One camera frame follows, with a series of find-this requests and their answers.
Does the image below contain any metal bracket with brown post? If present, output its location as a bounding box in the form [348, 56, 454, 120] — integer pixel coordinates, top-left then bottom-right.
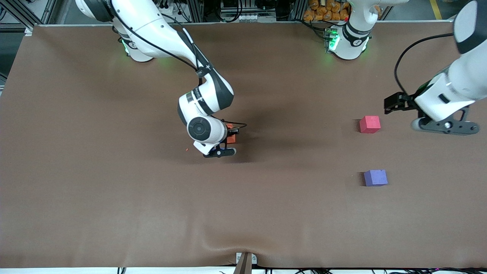
[233, 252, 258, 274]

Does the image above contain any purple foam block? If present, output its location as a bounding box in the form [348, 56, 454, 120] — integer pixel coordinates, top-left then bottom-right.
[363, 169, 388, 187]

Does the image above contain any brown table cover sheet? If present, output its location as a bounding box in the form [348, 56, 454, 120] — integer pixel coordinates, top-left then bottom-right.
[0, 21, 487, 269]

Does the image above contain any red foam block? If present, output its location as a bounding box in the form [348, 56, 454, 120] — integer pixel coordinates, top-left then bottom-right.
[359, 116, 381, 134]

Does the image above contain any aluminium frame beam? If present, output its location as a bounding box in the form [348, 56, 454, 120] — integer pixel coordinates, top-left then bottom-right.
[0, 0, 57, 33]

